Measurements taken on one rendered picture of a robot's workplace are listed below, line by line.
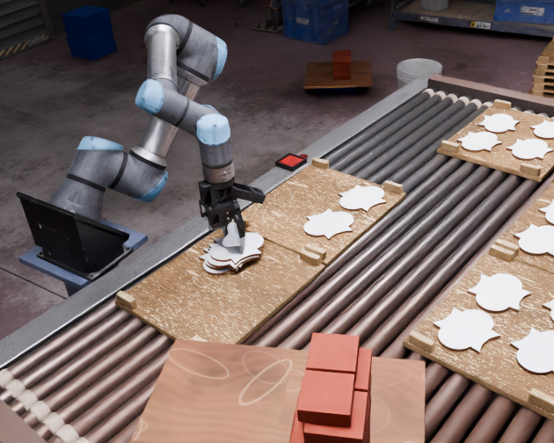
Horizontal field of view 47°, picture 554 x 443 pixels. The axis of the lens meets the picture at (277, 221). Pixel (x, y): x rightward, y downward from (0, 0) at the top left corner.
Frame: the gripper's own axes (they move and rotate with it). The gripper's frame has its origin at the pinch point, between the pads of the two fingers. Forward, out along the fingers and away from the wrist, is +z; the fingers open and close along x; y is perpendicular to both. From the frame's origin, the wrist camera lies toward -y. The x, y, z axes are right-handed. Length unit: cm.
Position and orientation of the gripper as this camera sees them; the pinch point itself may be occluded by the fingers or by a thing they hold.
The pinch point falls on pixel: (236, 242)
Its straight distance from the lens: 169.4
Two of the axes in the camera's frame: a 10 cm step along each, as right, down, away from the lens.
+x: 5.0, 4.4, -7.4
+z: 0.7, 8.4, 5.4
